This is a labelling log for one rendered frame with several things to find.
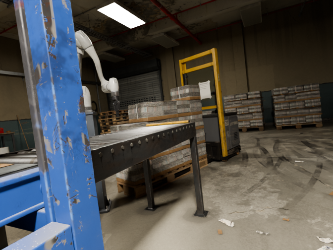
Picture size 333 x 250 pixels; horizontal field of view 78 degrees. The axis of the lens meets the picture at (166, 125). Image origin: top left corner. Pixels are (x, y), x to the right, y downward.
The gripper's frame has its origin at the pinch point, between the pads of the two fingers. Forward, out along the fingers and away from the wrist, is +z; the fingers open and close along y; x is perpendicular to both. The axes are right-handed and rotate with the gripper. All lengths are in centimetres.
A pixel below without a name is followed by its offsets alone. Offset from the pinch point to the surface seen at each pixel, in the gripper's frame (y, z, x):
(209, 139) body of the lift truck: -1, 60, -183
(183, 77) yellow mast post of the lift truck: 33, -57, -169
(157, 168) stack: -19, 72, -35
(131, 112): 9.1, -0.2, -26.6
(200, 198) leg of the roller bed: -101, 81, -6
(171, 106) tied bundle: -18, -3, -73
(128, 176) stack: -7, 72, 1
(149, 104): -21.4, -7.3, -31.5
